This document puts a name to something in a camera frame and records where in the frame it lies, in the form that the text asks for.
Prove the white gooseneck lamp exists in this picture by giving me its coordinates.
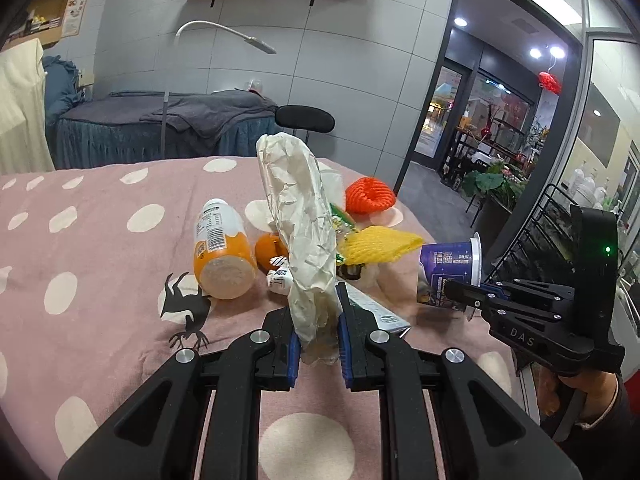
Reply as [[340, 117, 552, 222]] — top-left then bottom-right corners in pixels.
[[159, 19, 278, 161]]

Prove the person's right hand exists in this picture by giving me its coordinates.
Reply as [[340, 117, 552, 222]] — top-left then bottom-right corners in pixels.
[[538, 366, 622, 428]]

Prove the pink polka dot blanket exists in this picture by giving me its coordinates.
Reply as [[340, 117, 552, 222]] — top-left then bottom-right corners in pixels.
[[1, 157, 522, 479]]

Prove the white flat package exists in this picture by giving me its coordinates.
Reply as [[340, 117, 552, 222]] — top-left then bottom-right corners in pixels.
[[344, 282, 411, 337]]

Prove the black wire rack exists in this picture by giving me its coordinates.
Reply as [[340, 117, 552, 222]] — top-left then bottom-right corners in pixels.
[[486, 183, 575, 286]]

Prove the orange foam fruit net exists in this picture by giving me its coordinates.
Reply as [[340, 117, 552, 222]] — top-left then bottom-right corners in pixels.
[[345, 177, 396, 214]]

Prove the cream hanging cloth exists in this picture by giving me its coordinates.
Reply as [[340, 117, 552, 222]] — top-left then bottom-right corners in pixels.
[[0, 39, 54, 174]]

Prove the green snack wrapper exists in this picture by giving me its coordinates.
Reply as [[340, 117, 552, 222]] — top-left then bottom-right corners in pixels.
[[330, 203, 358, 266]]

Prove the purple white yogurt cup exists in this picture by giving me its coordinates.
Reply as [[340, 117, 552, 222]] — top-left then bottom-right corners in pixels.
[[416, 232, 483, 310]]

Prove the grey massage bed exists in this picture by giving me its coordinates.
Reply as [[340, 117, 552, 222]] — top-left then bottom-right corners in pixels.
[[46, 90, 278, 169]]

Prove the small orange fruit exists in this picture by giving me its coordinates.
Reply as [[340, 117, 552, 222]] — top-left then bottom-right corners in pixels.
[[254, 233, 288, 273]]

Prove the yellow foam fruit net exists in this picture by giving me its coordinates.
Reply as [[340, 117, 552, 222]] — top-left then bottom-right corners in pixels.
[[337, 226, 424, 266]]

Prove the white paper bag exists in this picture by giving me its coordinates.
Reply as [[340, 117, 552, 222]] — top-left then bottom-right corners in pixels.
[[256, 132, 343, 364]]

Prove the orange juice bottle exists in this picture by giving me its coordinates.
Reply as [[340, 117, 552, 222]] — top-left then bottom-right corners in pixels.
[[193, 198, 257, 300]]

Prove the green potted plant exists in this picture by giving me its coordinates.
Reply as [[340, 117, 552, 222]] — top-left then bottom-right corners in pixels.
[[461, 162, 528, 211]]

